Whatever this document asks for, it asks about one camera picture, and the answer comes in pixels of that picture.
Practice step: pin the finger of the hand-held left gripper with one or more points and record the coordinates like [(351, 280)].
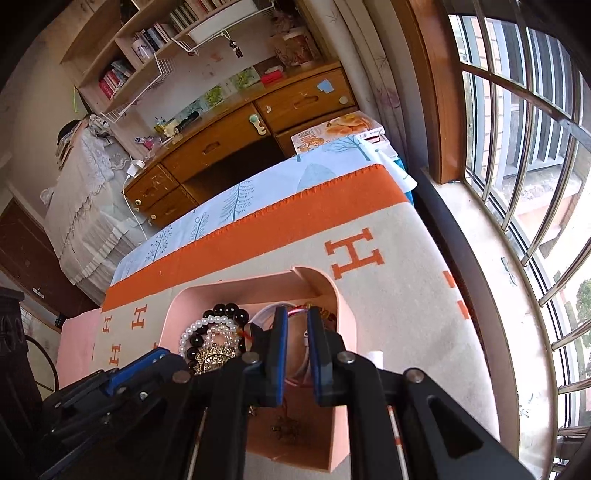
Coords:
[(138, 364)]

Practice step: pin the snack box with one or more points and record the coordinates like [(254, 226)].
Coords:
[(341, 127)]

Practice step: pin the red flat box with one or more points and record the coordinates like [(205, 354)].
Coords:
[(272, 77)]

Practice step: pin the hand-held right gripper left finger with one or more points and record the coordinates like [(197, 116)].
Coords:
[(276, 360)]

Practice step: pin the green fruit picture card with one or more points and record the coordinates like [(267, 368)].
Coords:
[(213, 96), (245, 78)]

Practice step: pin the small pink container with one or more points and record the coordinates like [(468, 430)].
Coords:
[(145, 143)]

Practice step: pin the orange patterned blanket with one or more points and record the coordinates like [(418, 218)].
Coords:
[(392, 300)]

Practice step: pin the gold brooch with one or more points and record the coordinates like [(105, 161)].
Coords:
[(282, 427)]

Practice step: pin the stack of books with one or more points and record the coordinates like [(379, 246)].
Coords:
[(67, 138)]

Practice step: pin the printed jar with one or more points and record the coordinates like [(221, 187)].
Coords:
[(300, 48)]

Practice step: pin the black flashlight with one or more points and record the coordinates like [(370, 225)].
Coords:
[(189, 120)]

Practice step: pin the row of red books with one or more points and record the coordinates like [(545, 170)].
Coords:
[(113, 81)]

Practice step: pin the wooden window frame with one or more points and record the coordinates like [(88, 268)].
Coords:
[(434, 92)]

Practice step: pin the bangle with red charms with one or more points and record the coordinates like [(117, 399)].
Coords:
[(258, 318)]

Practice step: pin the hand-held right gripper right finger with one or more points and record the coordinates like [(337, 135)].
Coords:
[(318, 360)]

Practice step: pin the window grille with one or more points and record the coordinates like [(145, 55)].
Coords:
[(531, 138)]

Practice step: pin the pale floral curtain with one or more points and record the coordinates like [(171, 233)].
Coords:
[(360, 69)]

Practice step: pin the lace-covered piano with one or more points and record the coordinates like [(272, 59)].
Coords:
[(78, 207)]

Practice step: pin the wooden desk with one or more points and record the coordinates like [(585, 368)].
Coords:
[(217, 147)]

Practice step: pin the wooden bookshelf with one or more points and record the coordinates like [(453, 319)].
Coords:
[(184, 81)]

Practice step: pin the rhinestone hair comb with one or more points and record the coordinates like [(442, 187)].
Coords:
[(210, 357)]

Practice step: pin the brown wooden door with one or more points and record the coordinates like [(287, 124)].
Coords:
[(32, 258)]

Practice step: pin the row of pale books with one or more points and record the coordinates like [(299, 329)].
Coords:
[(157, 34)]

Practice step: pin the pink box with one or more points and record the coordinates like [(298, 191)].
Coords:
[(318, 429)]

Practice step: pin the green drawer lock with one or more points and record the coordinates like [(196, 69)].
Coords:
[(258, 125)]

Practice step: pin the light blue tree-print sheet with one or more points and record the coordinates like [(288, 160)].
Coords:
[(277, 184)]

